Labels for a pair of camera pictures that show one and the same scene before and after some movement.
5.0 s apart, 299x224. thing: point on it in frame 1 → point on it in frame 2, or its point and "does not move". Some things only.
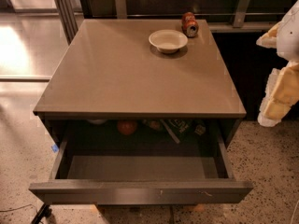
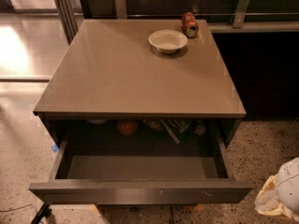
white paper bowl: x=168 y=41 does not move
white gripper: x=290 y=36 → x=289 y=184
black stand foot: x=45 y=211 does not move
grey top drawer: x=141 y=161 does not move
